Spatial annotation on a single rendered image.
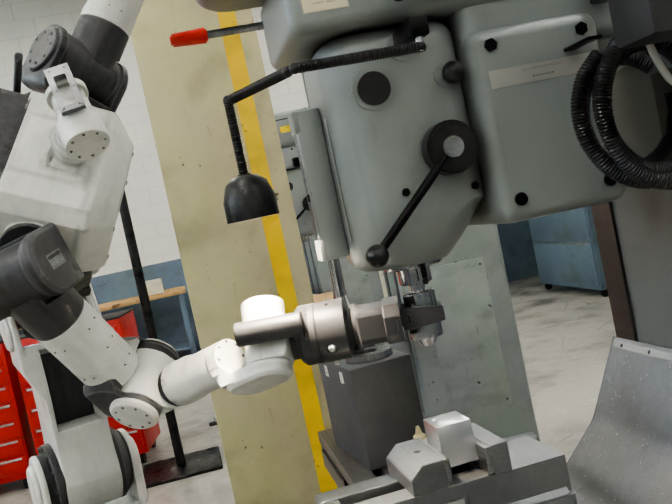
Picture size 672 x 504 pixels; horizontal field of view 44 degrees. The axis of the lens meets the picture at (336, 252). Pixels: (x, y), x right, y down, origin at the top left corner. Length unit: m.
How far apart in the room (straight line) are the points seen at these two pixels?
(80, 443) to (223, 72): 1.63
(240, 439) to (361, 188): 1.96
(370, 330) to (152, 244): 9.04
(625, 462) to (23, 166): 1.02
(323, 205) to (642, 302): 0.55
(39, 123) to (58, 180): 0.12
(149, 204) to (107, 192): 8.82
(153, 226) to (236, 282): 7.31
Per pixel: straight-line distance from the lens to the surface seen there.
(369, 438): 1.52
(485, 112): 1.11
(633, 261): 1.39
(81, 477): 1.65
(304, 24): 1.07
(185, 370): 1.30
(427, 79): 1.11
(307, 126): 1.15
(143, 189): 10.17
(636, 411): 1.40
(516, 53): 1.14
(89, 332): 1.28
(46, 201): 1.29
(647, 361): 1.40
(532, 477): 1.23
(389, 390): 1.51
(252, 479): 2.99
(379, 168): 1.08
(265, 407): 2.94
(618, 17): 0.99
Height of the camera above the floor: 1.41
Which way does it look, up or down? 3 degrees down
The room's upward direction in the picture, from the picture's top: 12 degrees counter-clockwise
